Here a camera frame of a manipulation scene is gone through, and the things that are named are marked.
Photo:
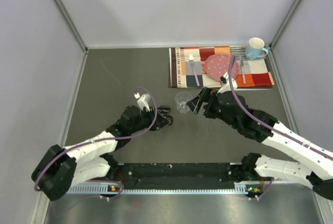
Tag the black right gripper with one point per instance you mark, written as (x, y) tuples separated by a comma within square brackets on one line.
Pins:
[(208, 95)]

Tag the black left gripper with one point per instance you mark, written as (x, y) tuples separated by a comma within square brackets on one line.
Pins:
[(160, 121)]

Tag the black marbled earbud charging case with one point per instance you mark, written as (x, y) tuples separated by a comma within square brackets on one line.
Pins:
[(164, 109)]

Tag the glossy black gold-striped earbud case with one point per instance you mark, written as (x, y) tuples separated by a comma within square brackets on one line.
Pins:
[(169, 119)]

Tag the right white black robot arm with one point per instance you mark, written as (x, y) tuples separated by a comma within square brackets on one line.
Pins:
[(311, 165)]

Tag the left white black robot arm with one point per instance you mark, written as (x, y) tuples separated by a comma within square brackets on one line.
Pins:
[(62, 168)]

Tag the clear plastic cup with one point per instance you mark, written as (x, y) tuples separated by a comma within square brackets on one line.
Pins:
[(181, 100)]

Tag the colourful patchwork placemat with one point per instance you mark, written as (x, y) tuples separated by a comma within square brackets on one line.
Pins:
[(181, 74)]

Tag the pink polka-dot plate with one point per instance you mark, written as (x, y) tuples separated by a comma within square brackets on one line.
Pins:
[(216, 66)]

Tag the light blue mug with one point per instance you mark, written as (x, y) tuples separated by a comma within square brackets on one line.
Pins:
[(256, 49)]

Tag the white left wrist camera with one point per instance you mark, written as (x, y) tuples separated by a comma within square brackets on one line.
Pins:
[(143, 101)]

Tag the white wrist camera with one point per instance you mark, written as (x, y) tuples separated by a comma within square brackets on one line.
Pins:
[(227, 83), (143, 101)]

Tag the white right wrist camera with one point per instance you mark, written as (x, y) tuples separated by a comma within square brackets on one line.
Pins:
[(227, 83)]

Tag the pink-handled metal fork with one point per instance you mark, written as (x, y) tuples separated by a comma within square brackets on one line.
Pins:
[(192, 63)]

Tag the pink-handled metal knife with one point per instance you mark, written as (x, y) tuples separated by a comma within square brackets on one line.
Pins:
[(241, 63)]

